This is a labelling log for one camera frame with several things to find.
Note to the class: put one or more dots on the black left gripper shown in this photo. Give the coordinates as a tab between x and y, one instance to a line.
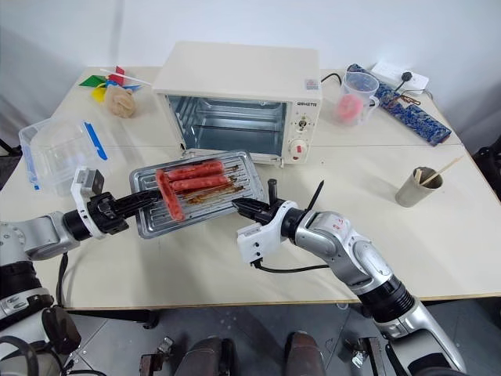
107	215

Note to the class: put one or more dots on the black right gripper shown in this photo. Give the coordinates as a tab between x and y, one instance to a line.
266	213

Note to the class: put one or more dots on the silver metal baking tray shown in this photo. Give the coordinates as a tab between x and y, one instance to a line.
242	184

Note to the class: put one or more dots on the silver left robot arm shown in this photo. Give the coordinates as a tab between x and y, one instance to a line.
35	231

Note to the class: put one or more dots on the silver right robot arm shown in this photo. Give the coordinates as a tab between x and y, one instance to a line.
364	262

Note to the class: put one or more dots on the red sausage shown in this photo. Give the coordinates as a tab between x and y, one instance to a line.
170	196
195	168
203	182

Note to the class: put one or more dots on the cream white toaster oven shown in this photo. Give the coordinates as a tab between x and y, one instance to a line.
235	66

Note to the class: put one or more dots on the black zip tie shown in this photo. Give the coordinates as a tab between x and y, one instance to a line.
316	197

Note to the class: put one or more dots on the clear plastic box blue clips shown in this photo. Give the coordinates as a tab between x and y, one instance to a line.
55	152

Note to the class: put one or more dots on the beige soft toy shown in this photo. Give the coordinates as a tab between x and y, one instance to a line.
120	101

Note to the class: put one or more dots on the colourful paper pinwheel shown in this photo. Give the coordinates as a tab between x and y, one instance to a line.
111	78

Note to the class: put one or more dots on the pink object in cup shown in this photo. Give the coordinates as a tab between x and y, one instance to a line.
349	106

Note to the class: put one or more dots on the dark rounded shape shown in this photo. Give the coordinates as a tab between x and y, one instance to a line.
209	356
307	354

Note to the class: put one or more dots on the clear plastic measuring cup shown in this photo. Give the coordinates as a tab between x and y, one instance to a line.
358	88

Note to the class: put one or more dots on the grey metal cup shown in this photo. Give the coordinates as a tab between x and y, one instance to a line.
415	194

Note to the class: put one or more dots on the short wooden stick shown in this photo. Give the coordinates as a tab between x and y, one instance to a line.
418	175

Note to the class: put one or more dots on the blue patterned fabric case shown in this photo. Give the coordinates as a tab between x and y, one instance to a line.
411	117

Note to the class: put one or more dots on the white power strip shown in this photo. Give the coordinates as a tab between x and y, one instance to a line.
387	71

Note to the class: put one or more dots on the brown tassel clip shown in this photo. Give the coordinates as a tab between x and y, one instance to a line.
411	100

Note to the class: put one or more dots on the long wooden stick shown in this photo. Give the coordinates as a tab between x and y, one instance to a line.
446	168

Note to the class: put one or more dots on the black power plug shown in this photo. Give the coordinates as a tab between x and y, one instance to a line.
406	76

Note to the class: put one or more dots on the black object at room edge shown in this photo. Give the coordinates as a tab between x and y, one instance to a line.
489	160

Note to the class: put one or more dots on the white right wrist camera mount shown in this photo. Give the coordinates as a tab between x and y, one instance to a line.
254	241

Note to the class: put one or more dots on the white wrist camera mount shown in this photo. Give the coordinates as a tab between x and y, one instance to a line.
254	241
88	181

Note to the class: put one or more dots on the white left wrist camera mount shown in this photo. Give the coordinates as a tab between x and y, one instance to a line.
88	181

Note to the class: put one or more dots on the black table frame bar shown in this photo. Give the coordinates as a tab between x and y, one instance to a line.
117	316

